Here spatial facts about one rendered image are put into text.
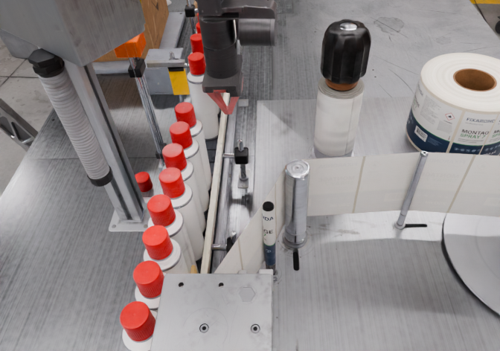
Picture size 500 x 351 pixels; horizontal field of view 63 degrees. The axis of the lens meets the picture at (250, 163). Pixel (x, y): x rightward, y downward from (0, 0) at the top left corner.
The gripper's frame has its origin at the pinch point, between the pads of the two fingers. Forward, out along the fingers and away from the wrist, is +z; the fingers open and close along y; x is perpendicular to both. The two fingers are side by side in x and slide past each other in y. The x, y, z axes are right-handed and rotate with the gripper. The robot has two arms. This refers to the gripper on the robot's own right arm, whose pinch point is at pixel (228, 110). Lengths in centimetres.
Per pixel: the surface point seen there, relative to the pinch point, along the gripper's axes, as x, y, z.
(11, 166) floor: 133, 85, 100
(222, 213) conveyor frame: 1.2, -14.4, 14.0
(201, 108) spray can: 6.6, 6.1, 4.0
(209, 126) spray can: 5.6, 6.3, 9.2
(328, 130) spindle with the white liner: -19.5, -2.6, 3.5
